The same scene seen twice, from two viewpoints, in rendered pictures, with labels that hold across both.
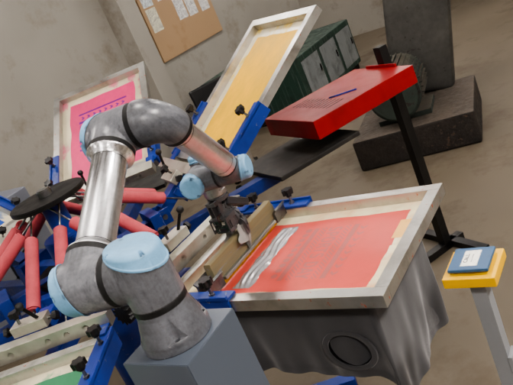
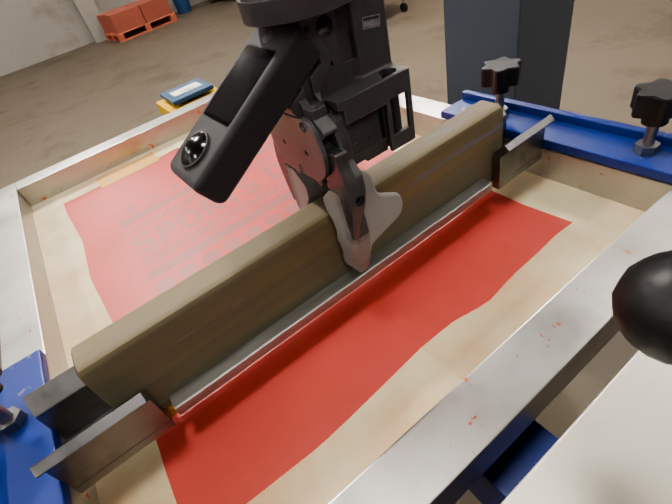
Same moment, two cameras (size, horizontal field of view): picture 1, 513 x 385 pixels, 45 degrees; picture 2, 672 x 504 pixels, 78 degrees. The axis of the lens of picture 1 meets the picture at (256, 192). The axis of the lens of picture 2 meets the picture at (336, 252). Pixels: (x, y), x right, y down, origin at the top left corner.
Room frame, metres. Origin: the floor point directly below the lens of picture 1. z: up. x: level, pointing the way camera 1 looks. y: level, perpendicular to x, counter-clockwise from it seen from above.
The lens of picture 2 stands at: (2.18, 0.23, 1.25)
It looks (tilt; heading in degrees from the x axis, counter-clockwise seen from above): 40 degrees down; 206
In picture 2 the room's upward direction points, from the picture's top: 16 degrees counter-clockwise
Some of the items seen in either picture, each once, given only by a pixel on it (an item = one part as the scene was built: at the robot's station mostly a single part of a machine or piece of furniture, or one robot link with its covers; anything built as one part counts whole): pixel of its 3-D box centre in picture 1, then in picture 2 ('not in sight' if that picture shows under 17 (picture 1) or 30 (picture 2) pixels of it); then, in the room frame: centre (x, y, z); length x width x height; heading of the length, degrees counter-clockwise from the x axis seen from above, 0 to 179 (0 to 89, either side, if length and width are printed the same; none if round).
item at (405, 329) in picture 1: (409, 306); not in sight; (1.61, -0.28, 0.74); 0.45 x 0.03 x 0.43; 142
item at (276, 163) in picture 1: (225, 202); not in sight; (2.70, 0.15, 0.91); 1.34 x 0.41 x 0.08; 112
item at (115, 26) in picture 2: not in sight; (136, 18); (-4.95, -5.68, 0.21); 1.18 x 0.85 x 0.41; 143
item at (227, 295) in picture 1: (195, 303); (559, 152); (1.73, 0.31, 0.97); 0.30 x 0.05 x 0.07; 52
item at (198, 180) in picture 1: (200, 180); not in sight; (1.81, 0.14, 1.30); 0.11 x 0.11 x 0.08; 69
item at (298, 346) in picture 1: (314, 337); not in sight; (1.62, 0.02, 0.77); 0.46 x 0.09 x 0.36; 52
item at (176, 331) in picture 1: (168, 315); not in sight; (1.16, 0.27, 1.25); 0.15 x 0.15 x 0.10
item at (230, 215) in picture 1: (223, 212); (327, 81); (1.90, 0.12, 1.15); 0.09 x 0.08 x 0.12; 142
